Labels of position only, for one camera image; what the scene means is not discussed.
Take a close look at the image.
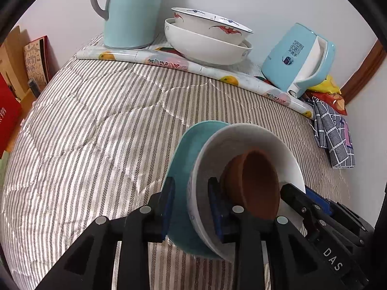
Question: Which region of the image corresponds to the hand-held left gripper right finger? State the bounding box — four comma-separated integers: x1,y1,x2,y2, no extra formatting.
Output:
208,177,321,290

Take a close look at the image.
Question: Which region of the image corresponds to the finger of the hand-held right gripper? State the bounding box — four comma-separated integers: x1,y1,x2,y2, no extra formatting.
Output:
280,183,326,243
305,186,333,216

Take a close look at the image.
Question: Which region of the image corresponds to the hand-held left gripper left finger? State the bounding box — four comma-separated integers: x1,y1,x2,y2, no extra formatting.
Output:
35,177,176,290

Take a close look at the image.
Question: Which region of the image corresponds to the small brown bowl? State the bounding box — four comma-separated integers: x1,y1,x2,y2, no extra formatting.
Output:
219,154,249,206
239,149,280,219

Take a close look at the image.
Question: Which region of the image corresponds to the teal plate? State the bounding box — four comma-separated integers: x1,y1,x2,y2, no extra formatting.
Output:
165,121,230,260

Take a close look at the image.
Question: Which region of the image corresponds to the plain white bowl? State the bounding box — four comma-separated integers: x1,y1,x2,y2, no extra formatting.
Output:
186,123,306,262

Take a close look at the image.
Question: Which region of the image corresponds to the grey checked cloth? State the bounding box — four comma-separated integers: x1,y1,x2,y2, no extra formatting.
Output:
311,97,357,169

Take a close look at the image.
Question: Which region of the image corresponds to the red snack bag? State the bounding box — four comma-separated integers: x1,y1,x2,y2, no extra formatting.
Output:
302,92,348,115

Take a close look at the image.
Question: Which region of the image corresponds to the striped quilt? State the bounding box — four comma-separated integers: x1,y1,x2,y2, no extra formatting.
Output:
0,33,375,290

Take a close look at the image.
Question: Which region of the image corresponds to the yellow snack bag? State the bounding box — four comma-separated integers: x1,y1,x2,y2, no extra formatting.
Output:
308,75,342,95

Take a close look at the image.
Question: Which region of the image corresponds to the light blue electric kettle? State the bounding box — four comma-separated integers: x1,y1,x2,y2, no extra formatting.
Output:
261,22,336,99

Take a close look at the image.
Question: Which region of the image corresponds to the rolled printed plastic sheet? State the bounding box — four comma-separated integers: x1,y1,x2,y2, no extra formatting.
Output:
75,44,313,119

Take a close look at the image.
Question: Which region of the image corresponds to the white bowl with grey scrolls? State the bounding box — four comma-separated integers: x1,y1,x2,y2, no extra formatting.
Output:
164,18,253,66

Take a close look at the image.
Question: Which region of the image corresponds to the red box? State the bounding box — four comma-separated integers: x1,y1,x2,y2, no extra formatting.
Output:
0,74,23,158

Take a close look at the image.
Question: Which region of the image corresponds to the red and blue patterned bowl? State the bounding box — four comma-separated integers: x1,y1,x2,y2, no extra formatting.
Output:
171,7,254,46

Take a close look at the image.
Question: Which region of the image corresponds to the brown printed box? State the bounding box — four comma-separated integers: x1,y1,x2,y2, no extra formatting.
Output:
23,36,50,85

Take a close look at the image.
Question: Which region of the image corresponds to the light blue thermos jug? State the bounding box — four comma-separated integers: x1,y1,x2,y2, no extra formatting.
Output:
91,0,162,50

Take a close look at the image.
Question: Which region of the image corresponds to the cardboard box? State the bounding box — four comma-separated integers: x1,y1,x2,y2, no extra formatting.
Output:
0,26,40,109

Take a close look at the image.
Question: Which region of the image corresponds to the brown wooden door frame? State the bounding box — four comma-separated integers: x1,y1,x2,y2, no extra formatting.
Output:
343,39,387,106

